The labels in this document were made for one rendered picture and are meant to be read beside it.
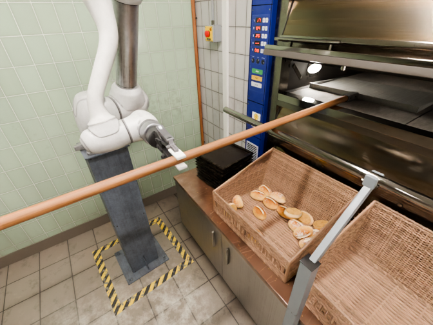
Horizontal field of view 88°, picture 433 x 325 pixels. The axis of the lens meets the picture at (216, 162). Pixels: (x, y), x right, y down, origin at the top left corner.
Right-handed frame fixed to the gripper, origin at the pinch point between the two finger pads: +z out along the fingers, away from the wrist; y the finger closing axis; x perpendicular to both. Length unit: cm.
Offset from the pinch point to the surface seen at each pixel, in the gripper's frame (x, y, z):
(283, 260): -29, 47, 25
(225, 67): -75, -7, -80
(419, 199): -42, 2, 50
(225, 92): -75, 11, -80
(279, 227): -50, 60, 6
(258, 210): -45, 55, -7
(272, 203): -56, 55, -6
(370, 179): -40, 2, 39
